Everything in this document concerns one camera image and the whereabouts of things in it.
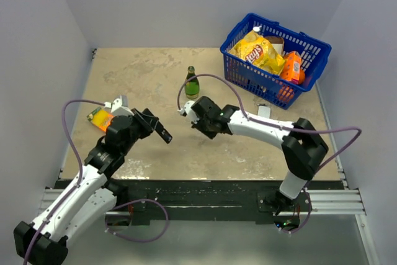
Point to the white rectangular box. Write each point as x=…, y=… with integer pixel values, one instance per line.
x=264, y=111

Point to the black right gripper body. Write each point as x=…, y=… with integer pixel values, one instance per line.
x=203, y=125

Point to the orange juice carton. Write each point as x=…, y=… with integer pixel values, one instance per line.
x=292, y=68

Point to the green glass bottle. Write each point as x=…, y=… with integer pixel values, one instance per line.
x=192, y=88

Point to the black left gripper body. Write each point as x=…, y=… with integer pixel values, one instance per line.
x=139, y=128

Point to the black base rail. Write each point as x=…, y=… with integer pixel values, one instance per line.
x=144, y=201

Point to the blue plastic shopping basket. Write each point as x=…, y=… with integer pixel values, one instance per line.
x=314, y=57

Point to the white cap bottle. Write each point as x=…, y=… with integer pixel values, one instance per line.
x=257, y=29

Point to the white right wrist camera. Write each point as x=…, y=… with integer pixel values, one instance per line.
x=186, y=110

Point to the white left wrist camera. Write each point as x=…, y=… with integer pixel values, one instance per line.
x=118, y=107

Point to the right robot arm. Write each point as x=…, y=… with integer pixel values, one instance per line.
x=301, y=145

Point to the orange fruit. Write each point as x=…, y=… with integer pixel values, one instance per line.
x=285, y=94

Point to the black remote control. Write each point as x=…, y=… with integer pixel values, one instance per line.
x=162, y=132

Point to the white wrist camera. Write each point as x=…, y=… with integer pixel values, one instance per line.
x=186, y=110
x=118, y=107

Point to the yellow chips bag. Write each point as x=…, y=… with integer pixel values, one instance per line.
x=258, y=51

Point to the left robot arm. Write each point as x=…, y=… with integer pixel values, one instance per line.
x=46, y=238

